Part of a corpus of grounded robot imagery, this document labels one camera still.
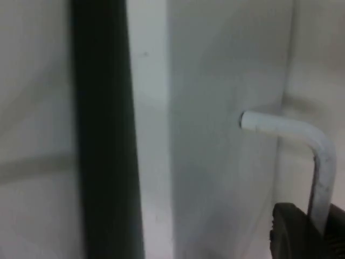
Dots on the grey drawer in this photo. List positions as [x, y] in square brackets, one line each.
[215, 81]

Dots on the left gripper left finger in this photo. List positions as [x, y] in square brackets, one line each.
[293, 234]

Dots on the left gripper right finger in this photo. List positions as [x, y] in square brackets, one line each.
[337, 234]

